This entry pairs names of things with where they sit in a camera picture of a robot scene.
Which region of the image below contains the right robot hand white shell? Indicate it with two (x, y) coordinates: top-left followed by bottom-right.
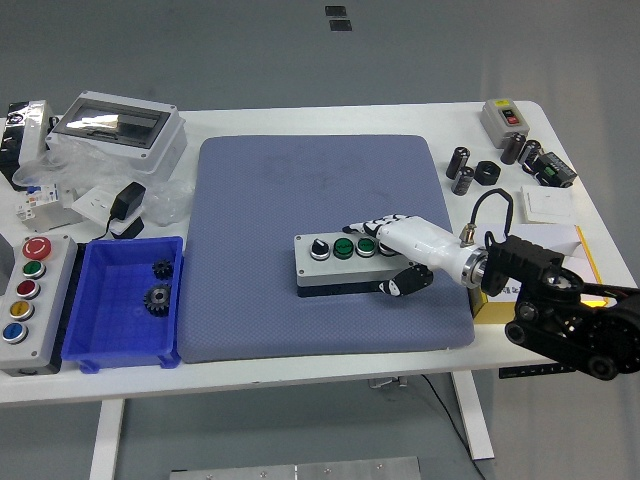
(342, 213), (476, 299)

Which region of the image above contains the grey four-button control box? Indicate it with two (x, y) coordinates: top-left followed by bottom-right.
(293, 230), (419, 300)

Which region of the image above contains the black desk height control panel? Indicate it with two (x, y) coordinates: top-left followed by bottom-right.
(498, 363), (577, 380)

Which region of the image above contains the grey five-button control station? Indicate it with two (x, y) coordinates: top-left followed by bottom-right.
(0, 233), (79, 376)

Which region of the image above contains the black hexagonal nut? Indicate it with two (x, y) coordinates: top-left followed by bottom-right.
(473, 159), (502, 187)

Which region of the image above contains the white and yellow carton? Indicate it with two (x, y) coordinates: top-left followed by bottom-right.
(469, 223), (610, 326)

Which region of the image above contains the black module with green part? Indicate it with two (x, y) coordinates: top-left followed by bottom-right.
(522, 151), (579, 189)

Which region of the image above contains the white table leg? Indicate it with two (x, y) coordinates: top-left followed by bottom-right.
(449, 372), (496, 461)
(88, 398), (126, 480)

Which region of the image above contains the blue-grey padded mat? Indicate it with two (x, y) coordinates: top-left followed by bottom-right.
(177, 133), (476, 365)

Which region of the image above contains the grey metal floor plate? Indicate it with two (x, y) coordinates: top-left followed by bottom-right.
(168, 455), (421, 480)

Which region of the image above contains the large black gear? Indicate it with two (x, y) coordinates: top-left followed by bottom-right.
(142, 282), (174, 317)

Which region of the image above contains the grey distribution box clear lid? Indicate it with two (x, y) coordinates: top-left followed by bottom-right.
(44, 90), (189, 176)

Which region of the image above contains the blue plastic bin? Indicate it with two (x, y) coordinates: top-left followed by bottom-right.
(60, 235), (185, 374)

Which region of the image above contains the clear plastic bag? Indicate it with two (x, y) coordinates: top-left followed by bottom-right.
(12, 139), (196, 226)

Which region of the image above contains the white circuit breaker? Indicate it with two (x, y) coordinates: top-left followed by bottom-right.
(14, 182), (84, 234)

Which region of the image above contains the white wall switch plate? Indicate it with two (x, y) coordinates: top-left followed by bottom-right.
(519, 184), (575, 225)

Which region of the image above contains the grey switch box red button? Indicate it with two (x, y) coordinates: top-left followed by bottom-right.
(480, 98), (531, 150)

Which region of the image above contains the black cable under table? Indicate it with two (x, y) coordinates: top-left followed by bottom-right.
(419, 373), (486, 480)

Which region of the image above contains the black power adapter with cord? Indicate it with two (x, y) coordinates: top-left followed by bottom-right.
(92, 181), (147, 241)

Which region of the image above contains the white wall socket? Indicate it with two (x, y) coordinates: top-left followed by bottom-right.
(71, 184), (144, 237)

